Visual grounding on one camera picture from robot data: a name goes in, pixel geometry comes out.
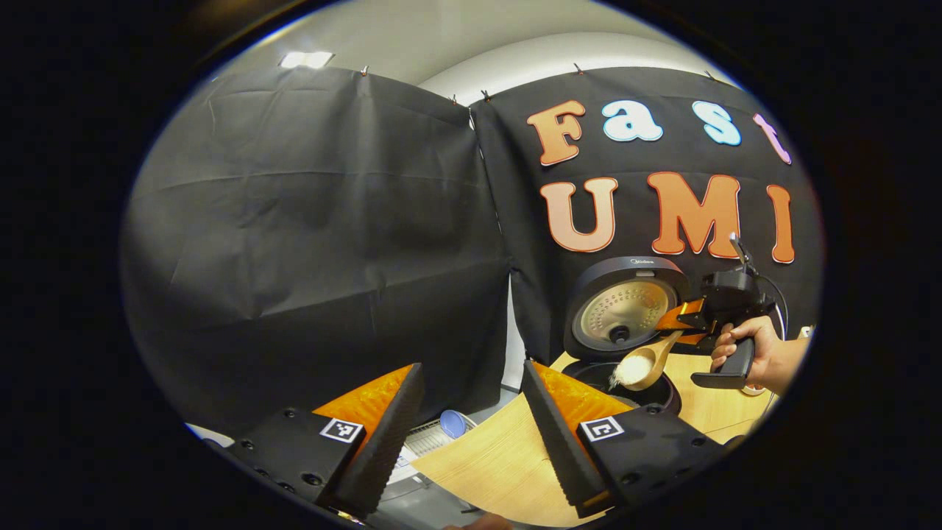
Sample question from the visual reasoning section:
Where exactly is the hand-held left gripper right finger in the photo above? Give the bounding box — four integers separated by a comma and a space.
522, 359, 726, 518

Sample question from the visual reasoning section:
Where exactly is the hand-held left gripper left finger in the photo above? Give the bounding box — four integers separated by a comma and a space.
227, 362, 427, 516

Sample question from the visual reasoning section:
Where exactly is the dark grey rice cooker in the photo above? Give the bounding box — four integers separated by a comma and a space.
563, 255, 693, 417

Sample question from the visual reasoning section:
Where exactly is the wooden spoon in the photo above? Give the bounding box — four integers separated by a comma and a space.
609, 329, 685, 392

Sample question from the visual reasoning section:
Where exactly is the black backdrop cloth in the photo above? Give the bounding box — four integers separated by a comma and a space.
121, 65, 824, 435

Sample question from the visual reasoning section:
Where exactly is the ceiling light panel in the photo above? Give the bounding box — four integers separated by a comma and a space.
280, 50, 334, 69

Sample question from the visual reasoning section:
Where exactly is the white wire basket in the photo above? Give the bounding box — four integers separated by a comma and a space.
397, 420, 479, 472

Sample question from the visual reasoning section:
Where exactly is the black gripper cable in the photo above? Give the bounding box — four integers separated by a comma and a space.
758, 272, 790, 339

